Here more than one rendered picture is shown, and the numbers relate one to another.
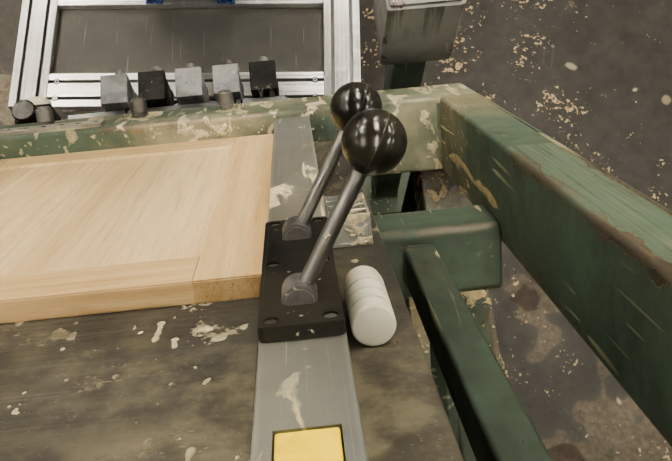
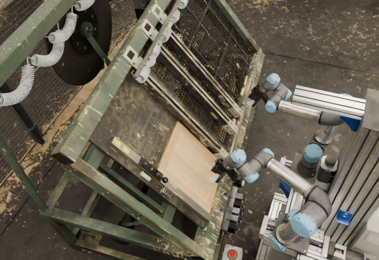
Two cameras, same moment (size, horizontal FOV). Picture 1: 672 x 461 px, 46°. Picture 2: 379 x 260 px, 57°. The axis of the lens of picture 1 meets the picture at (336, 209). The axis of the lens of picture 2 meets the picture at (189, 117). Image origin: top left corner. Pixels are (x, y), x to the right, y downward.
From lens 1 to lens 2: 1.84 m
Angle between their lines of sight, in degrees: 51
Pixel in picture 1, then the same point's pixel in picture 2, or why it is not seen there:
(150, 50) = not seen: hidden behind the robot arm
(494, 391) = (131, 186)
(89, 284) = (165, 155)
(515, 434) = (124, 182)
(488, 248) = not seen: hidden behind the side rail
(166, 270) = (164, 164)
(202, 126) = (215, 201)
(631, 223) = (138, 203)
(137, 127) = (218, 190)
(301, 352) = (137, 159)
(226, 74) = (234, 218)
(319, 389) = (132, 156)
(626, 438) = not seen: outside the picture
